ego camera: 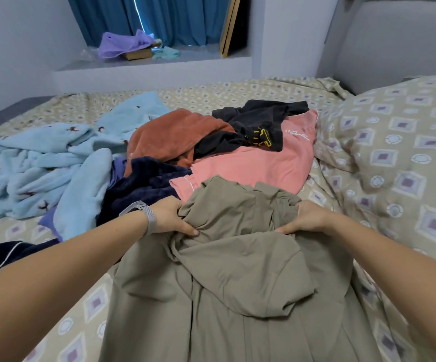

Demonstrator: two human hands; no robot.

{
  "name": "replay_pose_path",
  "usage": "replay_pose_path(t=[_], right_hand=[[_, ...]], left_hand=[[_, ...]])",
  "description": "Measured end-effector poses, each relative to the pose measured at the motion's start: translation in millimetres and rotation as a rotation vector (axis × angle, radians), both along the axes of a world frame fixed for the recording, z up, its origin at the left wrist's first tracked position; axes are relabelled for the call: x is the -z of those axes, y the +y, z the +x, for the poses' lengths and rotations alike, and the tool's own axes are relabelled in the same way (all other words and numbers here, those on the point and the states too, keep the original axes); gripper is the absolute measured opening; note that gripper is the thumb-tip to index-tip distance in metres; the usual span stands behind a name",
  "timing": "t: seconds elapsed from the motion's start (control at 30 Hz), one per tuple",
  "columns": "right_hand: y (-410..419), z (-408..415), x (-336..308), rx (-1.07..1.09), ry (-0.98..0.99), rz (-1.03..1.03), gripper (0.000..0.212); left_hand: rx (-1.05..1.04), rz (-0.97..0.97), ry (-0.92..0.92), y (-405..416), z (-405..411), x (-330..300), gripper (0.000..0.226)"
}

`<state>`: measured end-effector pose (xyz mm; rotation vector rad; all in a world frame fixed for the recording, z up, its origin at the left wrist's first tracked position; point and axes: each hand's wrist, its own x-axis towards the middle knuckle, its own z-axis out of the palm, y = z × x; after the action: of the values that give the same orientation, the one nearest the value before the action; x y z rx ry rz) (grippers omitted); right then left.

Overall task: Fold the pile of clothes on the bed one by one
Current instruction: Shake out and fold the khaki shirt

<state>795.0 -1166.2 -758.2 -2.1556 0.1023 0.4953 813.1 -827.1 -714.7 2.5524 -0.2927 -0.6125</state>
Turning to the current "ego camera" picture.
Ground grey upholstered headboard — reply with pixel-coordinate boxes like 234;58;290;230
317;0;436;96

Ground pink shirt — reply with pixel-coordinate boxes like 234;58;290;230
169;109;320;202

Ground teal small item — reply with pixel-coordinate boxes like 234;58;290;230
152;46;183;61

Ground person's left forearm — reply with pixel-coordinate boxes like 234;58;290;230
0;211;150;362

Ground purple cloth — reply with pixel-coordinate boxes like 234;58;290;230
97;29;159;62

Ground patterned beige pillow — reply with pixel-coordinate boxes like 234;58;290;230
313;75;436;272

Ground bed with patterned beige sheet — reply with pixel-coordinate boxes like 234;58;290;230
0;0;436;362

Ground navy velvet garment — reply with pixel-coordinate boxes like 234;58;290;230
0;156;194;280

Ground person's right forearm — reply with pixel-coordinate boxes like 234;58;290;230
327;213;436;362

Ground purple-blue garment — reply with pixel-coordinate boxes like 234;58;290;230
38;156;128;243

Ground small wooden box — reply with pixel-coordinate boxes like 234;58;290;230
123;47;156;62

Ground leaning wooden picture frames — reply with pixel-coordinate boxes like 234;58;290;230
218;0;251;59

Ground clear plastic bag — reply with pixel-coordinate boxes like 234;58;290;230
81;46;102;65

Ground person's left hand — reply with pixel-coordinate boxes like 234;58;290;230
147;194;201;238

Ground grey band wristwatch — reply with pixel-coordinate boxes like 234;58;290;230
118;200;159;238

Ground person's right hand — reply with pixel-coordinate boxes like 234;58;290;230
275;200;341;238

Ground blue curtain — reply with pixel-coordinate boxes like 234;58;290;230
66;0;234;48

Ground light blue fleece garment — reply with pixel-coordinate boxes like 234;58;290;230
52;147;115;243

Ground black garment yellow print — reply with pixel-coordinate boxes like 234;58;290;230
193;99;310;159

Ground olive green trousers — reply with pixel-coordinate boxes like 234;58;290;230
99;175;385;362

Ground rust brown garment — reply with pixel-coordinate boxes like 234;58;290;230
123;108;237;178

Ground light blue fleece pajama pants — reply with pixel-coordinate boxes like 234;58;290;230
0;91;174;237

